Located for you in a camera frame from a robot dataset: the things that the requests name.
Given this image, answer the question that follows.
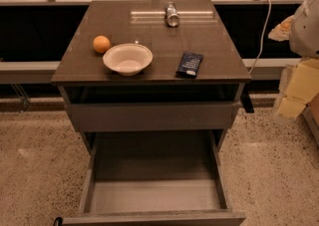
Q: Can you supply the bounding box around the white bowl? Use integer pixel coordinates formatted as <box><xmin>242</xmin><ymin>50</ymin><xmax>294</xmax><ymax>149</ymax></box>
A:
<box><xmin>103</xmin><ymin>44</ymin><xmax>153</xmax><ymax>76</ymax></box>

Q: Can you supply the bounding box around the white cable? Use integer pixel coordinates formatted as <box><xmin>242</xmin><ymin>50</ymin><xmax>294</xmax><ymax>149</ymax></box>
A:
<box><xmin>247</xmin><ymin>0</ymin><xmax>272</xmax><ymax>75</ymax></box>

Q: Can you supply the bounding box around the silver drink can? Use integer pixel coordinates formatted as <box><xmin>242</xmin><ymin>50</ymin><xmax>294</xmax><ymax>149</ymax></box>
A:
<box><xmin>164</xmin><ymin>2</ymin><xmax>179</xmax><ymax>27</ymax></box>

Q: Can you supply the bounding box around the open grey middle drawer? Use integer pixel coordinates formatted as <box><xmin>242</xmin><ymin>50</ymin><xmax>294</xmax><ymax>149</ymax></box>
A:
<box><xmin>61</xmin><ymin>130</ymin><xmax>245</xmax><ymax>226</ymax></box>

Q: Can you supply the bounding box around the dark grey drawer cabinet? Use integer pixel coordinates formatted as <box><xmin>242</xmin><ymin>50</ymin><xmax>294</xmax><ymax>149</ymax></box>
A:
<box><xmin>52</xmin><ymin>0</ymin><xmax>250</xmax><ymax>147</ymax></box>

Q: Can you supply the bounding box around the orange fruit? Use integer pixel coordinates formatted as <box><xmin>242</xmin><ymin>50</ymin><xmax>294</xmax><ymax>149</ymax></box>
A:
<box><xmin>93</xmin><ymin>36</ymin><xmax>111</xmax><ymax>54</ymax></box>

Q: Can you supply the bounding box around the closed grey top drawer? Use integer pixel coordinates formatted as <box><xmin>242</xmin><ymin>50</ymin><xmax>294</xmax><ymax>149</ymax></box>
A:
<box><xmin>66</xmin><ymin>102</ymin><xmax>240</xmax><ymax>132</ymax></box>

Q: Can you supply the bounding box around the grey metal railing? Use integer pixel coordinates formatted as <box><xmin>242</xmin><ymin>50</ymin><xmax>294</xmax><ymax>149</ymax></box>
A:
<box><xmin>0</xmin><ymin>58</ymin><xmax>299</xmax><ymax>85</ymax></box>

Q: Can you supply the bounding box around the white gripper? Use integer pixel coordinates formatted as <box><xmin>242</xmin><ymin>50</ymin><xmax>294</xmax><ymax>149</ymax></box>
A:
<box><xmin>268</xmin><ymin>0</ymin><xmax>319</xmax><ymax>124</ymax></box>

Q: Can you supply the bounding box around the dark blue rxbar wrapper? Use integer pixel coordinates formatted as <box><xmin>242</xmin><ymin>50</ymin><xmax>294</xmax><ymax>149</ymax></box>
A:
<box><xmin>176</xmin><ymin>52</ymin><xmax>203</xmax><ymax>78</ymax></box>

